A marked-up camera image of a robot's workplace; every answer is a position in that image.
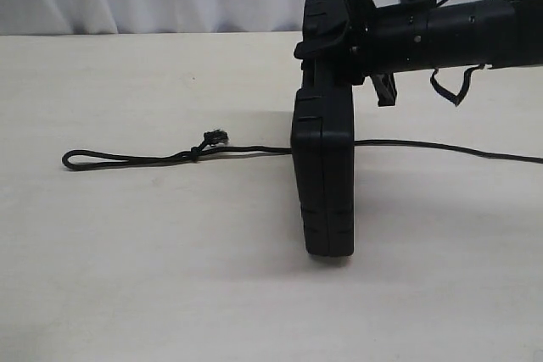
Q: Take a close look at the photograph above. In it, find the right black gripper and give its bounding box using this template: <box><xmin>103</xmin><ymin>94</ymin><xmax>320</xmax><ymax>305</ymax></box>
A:
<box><xmin>294</xmin><ymin>0</ymin><xmax>415</xmax><ymax>107</ymax></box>

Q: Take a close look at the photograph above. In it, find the black plastic carrying case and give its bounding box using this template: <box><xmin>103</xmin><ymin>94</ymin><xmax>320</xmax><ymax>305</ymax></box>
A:
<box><xmin>289</xmin><ymin>0</ymin><xmax>356</xmax><ymax>258</ymax></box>

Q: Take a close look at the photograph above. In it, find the black cord with knot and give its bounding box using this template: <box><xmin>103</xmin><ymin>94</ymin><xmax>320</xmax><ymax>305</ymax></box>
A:
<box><xmin>62</xmin><ymin>129</ymin><xmax>543</xmax><ymax>170</ymax></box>

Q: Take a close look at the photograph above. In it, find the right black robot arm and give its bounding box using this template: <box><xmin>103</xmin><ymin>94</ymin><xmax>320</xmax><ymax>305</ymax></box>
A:
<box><xmin>294</xmin><ymin>0</ymin><xmax>542</xmax><ymax>107</ymax></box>

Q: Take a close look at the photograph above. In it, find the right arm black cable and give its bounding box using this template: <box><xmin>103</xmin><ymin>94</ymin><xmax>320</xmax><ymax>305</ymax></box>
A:
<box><xmin>428</xmin><ymin>0</ymin><xmax>543</xmax><ymax>108</ymax></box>

